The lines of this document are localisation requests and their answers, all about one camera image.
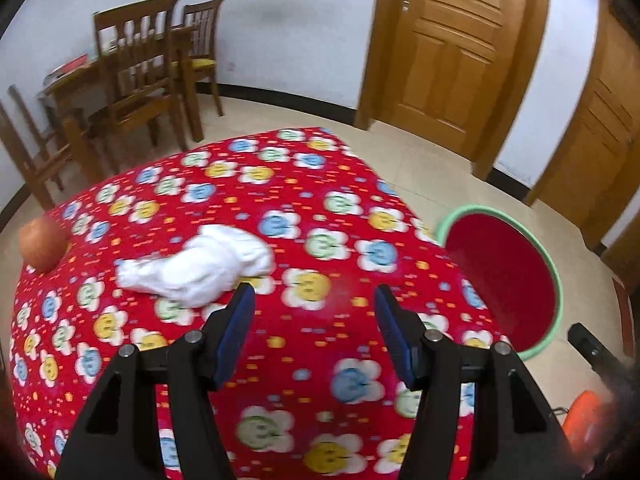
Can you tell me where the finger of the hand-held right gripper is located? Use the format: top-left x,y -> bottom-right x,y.
567,322 -> 627,380

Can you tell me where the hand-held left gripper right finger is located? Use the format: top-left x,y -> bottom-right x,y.
375,285 -> 576,480

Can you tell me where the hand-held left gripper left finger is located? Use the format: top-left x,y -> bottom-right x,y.
55,284 -> 257,480

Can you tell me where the white cloth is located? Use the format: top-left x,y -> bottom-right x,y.
116,225 -> 275,309

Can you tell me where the green rimmed red basin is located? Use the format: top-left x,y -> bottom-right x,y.
434,205 -> 564,361

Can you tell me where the orange plastic stool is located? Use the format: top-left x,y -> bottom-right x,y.
560,390 -> 617,457

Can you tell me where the red smiley flower tablecloth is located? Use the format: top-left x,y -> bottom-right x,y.
10,127 -> 502,480

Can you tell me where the orange round fruit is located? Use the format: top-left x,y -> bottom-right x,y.
19,217 -> 70,274

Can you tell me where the wooden panel door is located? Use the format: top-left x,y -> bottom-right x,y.
355,0 -> 554,182
529,0 -> 640,282

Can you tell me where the wooden slat back chair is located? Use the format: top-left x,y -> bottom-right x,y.
87,0 -> 204,162
7,85 -> 77,192
0,97 -> 66,212

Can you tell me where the wooden dining table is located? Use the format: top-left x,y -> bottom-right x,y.
40,27 -> 197,182

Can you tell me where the wooden chair with yellow cushion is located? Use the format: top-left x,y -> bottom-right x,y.
175,0 -> 226,119

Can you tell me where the red flat packet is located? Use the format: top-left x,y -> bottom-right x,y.
54,56 -> 90,74

